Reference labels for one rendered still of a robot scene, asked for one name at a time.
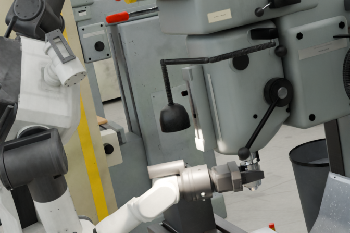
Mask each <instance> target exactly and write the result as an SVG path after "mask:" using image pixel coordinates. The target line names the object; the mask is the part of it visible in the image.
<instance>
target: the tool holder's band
mask: <svg viewBox="0 0 350 233"><path fill-rule="evenodd" d="M257 165H258V162H257V161H256V160H255V159H253V162H251V163H244V161H242V162H241V163H240V167H241V168H244V169H248V168H253V167H256V166H257Z"/></svg>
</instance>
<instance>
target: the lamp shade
mask: <svg viewBox="0 0 350 233"><path fill-rule="evenodd" d="M159 122H160V126H161V131H162V132H165V133H170V132H177V131H181V130H184V129H187V128H189V127H190V126H191V124H190V119H189V115H188V113H187V111H186V109H185V108H184V106H183V105H181V104H178V103H173V104H167V105H165V106H164V107H163V108H162V110H161V111H160V118H159Z"/></svg>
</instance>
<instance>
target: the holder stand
mask: <svg viewBox="0 0 350 233"><path fill-rule="evenodd" d="M189 167H191V166H189V165H188V164H186V163H184V168H189ZM163 215H164V219H165V220H166V221H167V222H168V223H169V224H170V225H171V226H172V227H173V228H174V229H175V230H176V231H177V232H178V233H202V232H205V231H208V230H211V229H214V228H216V223H215V218H214V212H213V207H212V203H211V198H208V199H205V201H203V200H197V201H192V202H187V201H186V200H185V198H184V199H180V201H179V202H178V203H176V204H173V205H172V206H171V207H169V208H168V209H166V210H165V211H164V212H163Z"/></svg>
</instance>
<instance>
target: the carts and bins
mask: <svg viewBox="0 0 350 233"><path fill-rule="evenodd" d="M289 156H290V157H289V159H290V161H291V163H292V167H293V172H294V176H295V181H296V185H297V189H298V194H299V198H300V201H301V206H302V210H303V214H304V219H305V223H306V227H307V232H308V233H310V231H311V229H312V227H313V225H314V223H315V222H316V220H317V217H318V215H319V211H320V207H321V202H322V198H323V194H324V189H325V186H326V182H327V177H328V173H329V171H330V165H329V158H328V151H327V144H326V139H325V138H324V139H318V140H313V141H309V142H306V143H303V144H300V145H298V146H296V147H295V148H293V149H292V150H290V152H289Z"/></svg>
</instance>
